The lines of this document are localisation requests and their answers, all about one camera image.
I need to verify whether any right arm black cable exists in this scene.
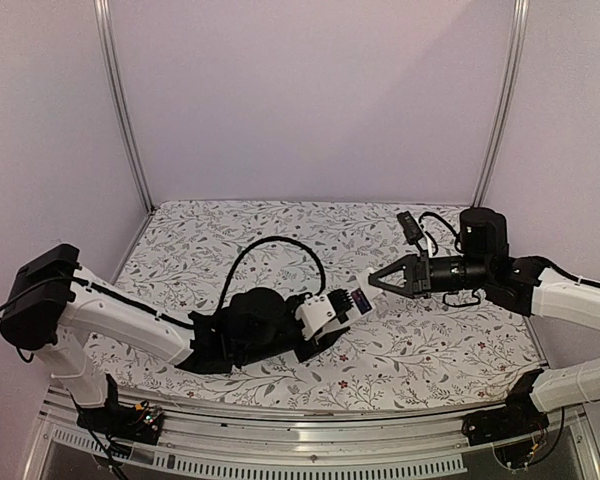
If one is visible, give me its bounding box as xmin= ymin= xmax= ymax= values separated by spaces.
xmin=417 ymin=211 xmax=600 ymax=294

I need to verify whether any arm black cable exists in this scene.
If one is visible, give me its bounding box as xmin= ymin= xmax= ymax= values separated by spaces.
xmin=214 ymin=236 xmax=327 ymax=321
xmin=417 ymin=211 xmax=600 ymax=294

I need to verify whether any right aluminium frame post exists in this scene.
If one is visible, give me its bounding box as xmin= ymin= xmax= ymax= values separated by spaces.
xmin=471 ymin=0 xmax=530 ymax=207

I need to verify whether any aluminium frame post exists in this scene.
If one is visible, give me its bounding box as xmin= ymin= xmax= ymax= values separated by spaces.
xmin=93 ymin=0 xmax=155 ymax=215
xmin=471 ymin=0 xmax=530 ymax=207

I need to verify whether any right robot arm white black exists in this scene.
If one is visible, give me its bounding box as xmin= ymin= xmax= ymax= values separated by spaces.
xmin=368 ymin=207 xmax=600 ymax=436

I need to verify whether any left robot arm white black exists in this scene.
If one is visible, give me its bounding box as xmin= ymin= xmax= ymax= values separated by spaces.
xmin=0 ymin=244 xmax=353 ymax=434

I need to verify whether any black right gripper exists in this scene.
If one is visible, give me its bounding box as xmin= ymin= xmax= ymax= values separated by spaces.
xmin=369 ymin=250 xmax=491 ymax=300

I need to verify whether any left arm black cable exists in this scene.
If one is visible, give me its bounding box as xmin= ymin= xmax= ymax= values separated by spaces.
xmin=214 ymin=236 xmax=327 ymax=321

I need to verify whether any left aluminium frame post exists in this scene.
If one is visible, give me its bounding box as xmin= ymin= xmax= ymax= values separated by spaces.
xmin=93 ymin=0 xmax=155 ymax=215

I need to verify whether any white remote control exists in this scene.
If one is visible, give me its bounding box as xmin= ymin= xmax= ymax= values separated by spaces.
xmin=323 ymin=287 xmax=375 ymax=331

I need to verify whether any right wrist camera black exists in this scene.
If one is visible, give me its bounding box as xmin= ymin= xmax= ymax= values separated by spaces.
xmin=397 ymin=211 xmax=438 ymax=257

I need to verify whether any aluminium front rail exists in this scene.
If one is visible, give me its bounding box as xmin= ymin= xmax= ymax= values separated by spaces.
xmin=22 ymin=384 xmax=600 ymax=480

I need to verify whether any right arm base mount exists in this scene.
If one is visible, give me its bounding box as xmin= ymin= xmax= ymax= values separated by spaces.
xmin=461 ymin=368 xmax=549 ymax=470

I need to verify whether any purple AAA battery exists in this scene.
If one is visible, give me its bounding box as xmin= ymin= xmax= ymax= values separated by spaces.
xmin=351 ymin=288 xmax=373 ymax=315

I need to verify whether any floral patterned table mat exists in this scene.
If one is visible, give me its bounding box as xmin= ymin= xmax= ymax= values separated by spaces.
xmin=84 ymin=201 xmax=543 ymax=411

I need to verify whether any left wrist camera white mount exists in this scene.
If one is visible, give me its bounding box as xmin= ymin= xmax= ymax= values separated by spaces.
xmin=295 ymin=292 xmax=335 ymax=339

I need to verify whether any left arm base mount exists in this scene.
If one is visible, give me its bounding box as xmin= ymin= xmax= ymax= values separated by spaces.
xmin=76 ymin=374 xmax=164 ymax=445

